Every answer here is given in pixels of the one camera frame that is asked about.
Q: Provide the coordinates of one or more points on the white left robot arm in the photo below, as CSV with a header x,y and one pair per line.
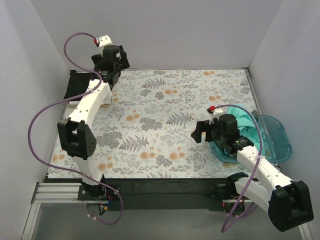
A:
x,y
75,134

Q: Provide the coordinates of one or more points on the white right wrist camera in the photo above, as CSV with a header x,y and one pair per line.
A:
x,y
214,113

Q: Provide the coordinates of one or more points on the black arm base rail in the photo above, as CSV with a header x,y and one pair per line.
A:
x,y
173,193

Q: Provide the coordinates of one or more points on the brown cardboard board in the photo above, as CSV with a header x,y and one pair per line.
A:
x,y
104,105

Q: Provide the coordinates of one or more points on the folded white t-shirt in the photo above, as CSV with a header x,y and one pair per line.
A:
x,y
107,100

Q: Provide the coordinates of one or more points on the teal plastic basket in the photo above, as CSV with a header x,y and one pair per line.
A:
x,y
275,144

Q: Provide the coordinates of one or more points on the teal t-shirt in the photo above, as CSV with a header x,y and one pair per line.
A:
x,y
245,125

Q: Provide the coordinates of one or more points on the black t-shirt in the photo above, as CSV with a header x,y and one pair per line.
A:
x,y
77,84

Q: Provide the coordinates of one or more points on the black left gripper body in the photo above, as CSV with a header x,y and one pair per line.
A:
x,y
124,61

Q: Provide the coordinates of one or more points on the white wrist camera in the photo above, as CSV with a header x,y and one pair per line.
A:
x,y
102,41
214,113

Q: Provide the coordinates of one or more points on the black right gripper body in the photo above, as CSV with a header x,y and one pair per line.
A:
x,y
206,127

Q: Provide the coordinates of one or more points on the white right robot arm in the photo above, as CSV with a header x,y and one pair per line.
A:
x,y
287,202

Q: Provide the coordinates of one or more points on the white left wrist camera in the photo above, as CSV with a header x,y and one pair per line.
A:
x,y
102,41

